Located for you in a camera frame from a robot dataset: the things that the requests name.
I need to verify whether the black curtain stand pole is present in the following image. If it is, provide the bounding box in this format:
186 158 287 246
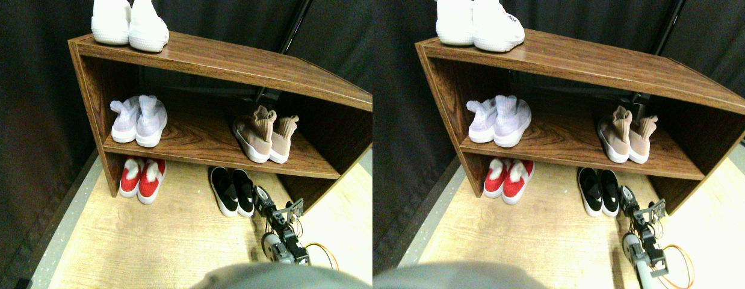
277 0 314 54
652 0 687 56

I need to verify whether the lilac shoe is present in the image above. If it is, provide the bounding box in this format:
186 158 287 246
111 96 141 144
493 95 533 148
467 98 499 144
135 95 168 148

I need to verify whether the brown shoe rack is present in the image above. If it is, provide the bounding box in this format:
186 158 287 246
68 30 373 213
415 28 745 214

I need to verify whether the orange wire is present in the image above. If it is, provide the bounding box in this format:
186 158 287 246
658 244 695 289
305 242 339 270

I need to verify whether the white shoe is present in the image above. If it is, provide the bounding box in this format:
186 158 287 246
472 0 526 52
91 0 132 46
436 0 475 46
128 0 170 52

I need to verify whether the red shoe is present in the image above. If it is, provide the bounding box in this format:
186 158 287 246
119 158 146 199
137 158 167 205
502 159 536 205
484 158 510 199

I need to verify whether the black shoe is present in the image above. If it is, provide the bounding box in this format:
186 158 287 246
577 167 604 217
231 169 256 218
209 167 240 217
598 169 621 218

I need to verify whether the beige shoe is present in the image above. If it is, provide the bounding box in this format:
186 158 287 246
598 107 633 164
269 115 300 164
233 106 277 164
628 115 658 164

